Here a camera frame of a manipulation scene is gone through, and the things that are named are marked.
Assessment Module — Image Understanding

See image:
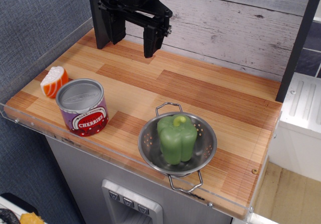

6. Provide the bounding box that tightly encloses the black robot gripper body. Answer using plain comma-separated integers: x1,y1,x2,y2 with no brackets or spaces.
98,0,173,37

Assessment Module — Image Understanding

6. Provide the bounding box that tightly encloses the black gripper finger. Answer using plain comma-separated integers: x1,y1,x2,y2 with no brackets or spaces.
143,25,164,58
100,7,126,45

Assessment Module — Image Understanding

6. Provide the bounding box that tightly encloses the green toy bell pepper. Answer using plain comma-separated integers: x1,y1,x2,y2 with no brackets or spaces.
157,114,198,165

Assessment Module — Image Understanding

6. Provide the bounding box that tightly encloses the orange white food wedge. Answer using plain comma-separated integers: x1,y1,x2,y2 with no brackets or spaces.
40,66,69,98

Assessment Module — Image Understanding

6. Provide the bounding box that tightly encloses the toy cherries can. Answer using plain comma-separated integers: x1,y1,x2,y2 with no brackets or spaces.
56,78,109,137

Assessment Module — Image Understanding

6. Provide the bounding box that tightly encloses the grey toy fridge cabinet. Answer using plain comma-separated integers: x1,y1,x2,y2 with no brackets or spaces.
47,137,232,223

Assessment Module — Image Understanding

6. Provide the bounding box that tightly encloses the silver dispenser panel with buttons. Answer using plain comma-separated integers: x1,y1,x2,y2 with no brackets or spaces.
101,179,164,223

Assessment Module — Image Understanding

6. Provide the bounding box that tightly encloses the white toy sink unit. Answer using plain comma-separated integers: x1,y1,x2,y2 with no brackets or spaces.
268,73,320,181

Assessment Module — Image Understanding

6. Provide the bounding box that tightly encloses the yellow object at corner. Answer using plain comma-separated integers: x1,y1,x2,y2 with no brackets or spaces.
20,212,45,224

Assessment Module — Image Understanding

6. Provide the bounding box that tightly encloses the black left support post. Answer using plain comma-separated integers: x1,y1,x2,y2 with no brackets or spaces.
89,0,110,49

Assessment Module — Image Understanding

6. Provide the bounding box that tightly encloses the black support post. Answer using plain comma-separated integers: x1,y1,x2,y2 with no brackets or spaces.
275,0,320,103
89,0,110,49

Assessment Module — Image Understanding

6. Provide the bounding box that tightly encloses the black right support post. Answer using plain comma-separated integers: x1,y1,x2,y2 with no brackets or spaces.
275,0,320,103

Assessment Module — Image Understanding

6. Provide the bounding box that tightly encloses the steel colander with handles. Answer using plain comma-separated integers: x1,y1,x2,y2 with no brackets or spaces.
138,109,217,193

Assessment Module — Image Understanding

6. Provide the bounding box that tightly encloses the black braided cable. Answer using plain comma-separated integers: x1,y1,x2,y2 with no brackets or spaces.
0,208,21,224

